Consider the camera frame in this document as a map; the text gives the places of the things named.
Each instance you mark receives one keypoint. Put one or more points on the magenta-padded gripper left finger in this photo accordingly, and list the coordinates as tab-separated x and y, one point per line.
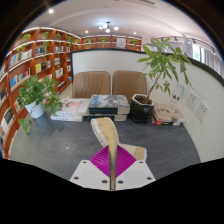
88	176

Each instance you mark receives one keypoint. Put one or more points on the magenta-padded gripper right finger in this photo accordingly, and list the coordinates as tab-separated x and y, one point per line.
138	175

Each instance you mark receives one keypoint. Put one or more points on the cream and yellow striped towel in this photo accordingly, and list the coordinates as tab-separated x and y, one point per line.
108	133

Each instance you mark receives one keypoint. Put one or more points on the book with red spine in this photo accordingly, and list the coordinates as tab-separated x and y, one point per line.
165	123

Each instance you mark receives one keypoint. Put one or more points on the thick dark blue book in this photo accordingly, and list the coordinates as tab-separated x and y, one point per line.
120	118

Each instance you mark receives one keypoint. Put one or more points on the thin white book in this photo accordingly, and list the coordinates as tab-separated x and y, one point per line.
65	118

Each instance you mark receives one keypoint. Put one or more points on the small tree in black pot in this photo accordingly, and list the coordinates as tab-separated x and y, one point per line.
141	108

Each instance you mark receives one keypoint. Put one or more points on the beige cover book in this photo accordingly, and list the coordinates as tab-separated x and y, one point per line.
168	115

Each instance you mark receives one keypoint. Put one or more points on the thick book with grey cover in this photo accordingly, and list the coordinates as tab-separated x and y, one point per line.
108	102

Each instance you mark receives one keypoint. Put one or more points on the leafy plant in white pot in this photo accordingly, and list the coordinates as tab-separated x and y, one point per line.
35	108

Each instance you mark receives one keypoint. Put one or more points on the white standing paper card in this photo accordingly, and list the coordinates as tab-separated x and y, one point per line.
176	96

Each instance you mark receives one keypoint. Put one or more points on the orange wooden bookshelf unit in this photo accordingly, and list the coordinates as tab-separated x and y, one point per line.
23	63

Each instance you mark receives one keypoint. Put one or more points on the white hanging poster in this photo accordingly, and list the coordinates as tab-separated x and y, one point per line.
188	46

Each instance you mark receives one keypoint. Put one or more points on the white curtains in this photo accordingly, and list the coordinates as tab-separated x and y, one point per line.
210	56

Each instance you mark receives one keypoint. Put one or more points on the multi-bulb ceiling lamp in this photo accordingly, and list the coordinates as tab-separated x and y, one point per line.
108	26

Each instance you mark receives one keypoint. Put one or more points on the recessed ceiling spotlights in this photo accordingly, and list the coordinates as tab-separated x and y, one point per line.
50	10

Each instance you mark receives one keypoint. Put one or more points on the white wall socket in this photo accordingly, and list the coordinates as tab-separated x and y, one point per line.
192	100
202	110

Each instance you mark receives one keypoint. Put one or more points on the black track light rail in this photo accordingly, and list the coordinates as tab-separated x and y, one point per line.
173	37

